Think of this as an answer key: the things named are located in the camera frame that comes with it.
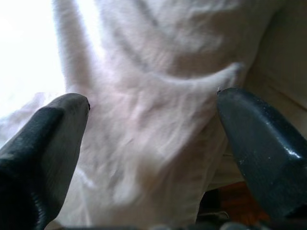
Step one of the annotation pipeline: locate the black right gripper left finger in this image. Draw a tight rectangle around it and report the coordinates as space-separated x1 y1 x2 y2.
0 92 91 230

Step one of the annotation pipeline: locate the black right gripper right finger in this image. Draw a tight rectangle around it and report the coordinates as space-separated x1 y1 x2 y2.
216 87 307 219

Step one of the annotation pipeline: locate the pink cartoon print quilt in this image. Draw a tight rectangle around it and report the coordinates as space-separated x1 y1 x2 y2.
0 0 283 228

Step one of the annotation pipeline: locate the beige floral bed sheet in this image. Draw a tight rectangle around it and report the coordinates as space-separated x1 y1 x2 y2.
208 0 307 192

